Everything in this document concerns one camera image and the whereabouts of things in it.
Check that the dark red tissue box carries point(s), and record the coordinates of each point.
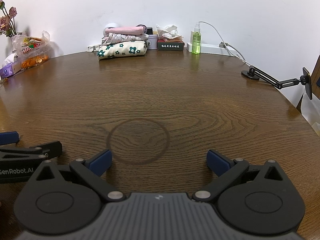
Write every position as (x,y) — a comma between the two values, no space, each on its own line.
(174,46)

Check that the white round speaker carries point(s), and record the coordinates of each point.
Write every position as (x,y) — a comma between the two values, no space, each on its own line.
(112,25)

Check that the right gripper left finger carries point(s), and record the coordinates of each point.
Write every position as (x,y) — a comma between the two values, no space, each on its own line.
(88,172)

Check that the cream green floral garment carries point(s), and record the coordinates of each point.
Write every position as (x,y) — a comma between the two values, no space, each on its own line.
(122,49)

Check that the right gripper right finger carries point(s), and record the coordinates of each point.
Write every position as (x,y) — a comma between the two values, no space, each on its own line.
(228,173)

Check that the white power strip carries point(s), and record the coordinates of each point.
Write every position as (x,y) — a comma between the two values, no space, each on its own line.
(217,50)

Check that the small black box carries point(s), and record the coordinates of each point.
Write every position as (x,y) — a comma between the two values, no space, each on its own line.
(149,30)

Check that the white tin box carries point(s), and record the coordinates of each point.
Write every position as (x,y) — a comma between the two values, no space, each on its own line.
(152,42)

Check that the pink floral ruffled dress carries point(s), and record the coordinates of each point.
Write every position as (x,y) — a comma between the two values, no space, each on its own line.
(113,38)

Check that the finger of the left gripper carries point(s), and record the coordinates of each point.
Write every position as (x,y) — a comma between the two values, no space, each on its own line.
(9,138)

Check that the plastic snack bag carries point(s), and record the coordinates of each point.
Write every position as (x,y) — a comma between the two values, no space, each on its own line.
(32,51)

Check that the green spray bottle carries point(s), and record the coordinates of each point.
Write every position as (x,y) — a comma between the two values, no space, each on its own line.
(196,47)

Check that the pink dried flowers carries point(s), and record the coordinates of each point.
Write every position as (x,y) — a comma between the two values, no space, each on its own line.
(8,27)

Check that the purple tissue box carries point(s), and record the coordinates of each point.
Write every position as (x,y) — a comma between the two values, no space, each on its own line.
(10,66)

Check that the pink folded garment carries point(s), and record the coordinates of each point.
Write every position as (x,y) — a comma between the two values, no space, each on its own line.
(135,30)

